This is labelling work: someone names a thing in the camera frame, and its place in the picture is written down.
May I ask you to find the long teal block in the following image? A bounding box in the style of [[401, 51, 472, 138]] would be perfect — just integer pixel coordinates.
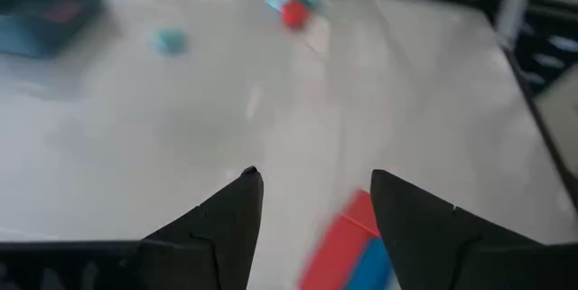
[[150, 26, 191, 57]]

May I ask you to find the small blue cube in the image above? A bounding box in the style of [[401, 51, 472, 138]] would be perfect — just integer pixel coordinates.
[[345, 237, 395, 290]]

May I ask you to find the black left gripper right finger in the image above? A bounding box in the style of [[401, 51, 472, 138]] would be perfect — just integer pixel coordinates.
[[369, 168, 570, 290]]

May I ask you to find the grey-blue plastic bin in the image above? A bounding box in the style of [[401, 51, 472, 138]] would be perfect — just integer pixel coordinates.
[[0, 0, 108, 60]]

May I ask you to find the red arch block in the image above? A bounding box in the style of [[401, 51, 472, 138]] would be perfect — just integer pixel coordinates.
[[341, 188, 381, 239]]

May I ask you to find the light grey post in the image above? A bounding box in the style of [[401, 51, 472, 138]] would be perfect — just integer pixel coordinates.
[[493, 0, 533, 50]]

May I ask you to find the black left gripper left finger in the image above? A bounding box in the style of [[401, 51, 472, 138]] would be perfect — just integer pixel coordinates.
[[119, 165, 265, 290]]

